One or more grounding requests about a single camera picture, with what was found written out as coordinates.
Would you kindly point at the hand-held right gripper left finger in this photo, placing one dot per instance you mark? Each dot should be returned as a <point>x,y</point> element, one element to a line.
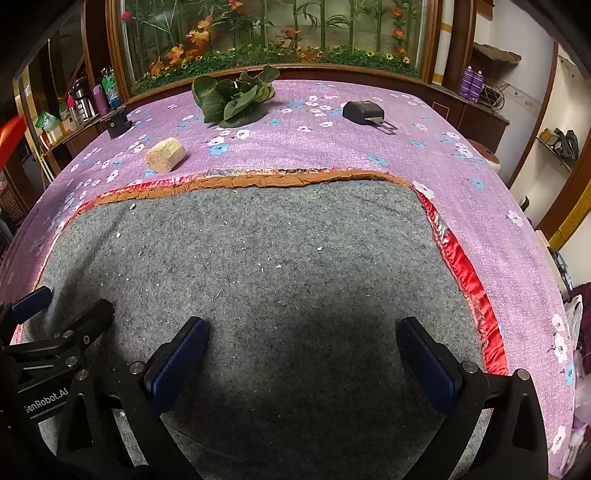
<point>180,364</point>

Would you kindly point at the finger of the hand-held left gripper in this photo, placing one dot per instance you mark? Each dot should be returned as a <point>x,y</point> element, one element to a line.
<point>87,316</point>
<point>30,300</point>

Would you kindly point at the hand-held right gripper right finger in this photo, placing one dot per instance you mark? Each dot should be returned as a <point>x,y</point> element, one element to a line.
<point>429,369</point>

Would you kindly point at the grey felt mat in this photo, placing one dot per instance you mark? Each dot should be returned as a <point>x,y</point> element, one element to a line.
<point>277,258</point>

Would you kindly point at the white plastic bag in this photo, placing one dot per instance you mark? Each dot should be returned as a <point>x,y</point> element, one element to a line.
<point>572,314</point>

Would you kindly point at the orange red plastic object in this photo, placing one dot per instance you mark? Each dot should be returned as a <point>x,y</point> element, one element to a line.
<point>11,138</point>

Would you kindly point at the beige ball on bedspread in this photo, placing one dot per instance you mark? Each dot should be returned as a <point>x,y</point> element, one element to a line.
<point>164,154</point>

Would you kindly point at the green packet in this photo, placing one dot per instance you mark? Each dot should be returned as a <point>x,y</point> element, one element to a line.
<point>48,121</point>

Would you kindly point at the black cup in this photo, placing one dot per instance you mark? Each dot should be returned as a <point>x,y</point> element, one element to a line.
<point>117,124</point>

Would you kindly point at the pink cup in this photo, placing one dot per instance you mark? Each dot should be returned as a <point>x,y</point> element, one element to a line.
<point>99,99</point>

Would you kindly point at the round brown stool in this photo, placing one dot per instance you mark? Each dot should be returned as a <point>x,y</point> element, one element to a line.
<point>485,157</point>

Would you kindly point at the green plastic bottle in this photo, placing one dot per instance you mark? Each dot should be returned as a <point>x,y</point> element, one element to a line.
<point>110,87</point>

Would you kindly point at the green bok choy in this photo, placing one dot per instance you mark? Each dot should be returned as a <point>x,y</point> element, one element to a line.
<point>235,104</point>

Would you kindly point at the black car key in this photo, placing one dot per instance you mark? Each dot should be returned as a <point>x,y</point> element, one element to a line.
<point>362,110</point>

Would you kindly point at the artificial plant display case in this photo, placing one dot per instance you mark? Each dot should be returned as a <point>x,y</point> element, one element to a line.
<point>277,27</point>

